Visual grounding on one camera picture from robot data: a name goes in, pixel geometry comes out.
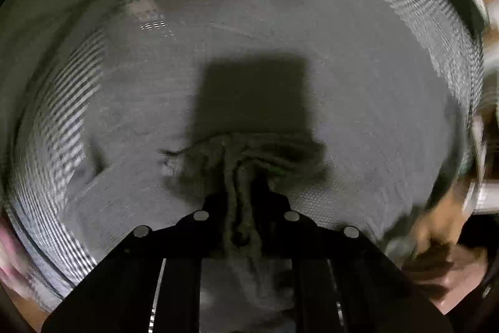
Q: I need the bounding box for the pink cloth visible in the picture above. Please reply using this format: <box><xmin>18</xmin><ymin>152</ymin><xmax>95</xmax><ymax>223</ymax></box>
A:
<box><xmin>0</xmin><ymin>224</ymin><xmax>34</xmax><ymax>302</ymax></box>

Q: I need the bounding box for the black white checkered blanket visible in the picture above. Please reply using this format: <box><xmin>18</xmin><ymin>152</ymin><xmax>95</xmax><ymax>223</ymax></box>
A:
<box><xmin>4</xmin><ymin>0</ymin><xmax>486</xmax><ymax>302</ymax></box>

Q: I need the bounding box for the grey knit sweater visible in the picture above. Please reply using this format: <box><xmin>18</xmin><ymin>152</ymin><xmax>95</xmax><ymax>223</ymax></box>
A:
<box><xmin>64</xmin><ymin>0</ymin><xmax>466</xmax><ymax>333</ymax></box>

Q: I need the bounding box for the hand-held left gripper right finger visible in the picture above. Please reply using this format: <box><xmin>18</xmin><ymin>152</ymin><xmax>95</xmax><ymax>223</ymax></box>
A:
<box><xmin>262</xmin><ymin>183</ymin><xmax>455</xmax><ymax>333</ymax></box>

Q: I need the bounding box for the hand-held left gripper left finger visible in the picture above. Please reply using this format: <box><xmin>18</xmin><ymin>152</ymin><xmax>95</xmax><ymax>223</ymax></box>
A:
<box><xmin>41</xmin><ymin>193</ymin><xmax>229</xmax><ymax>333</ymax></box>

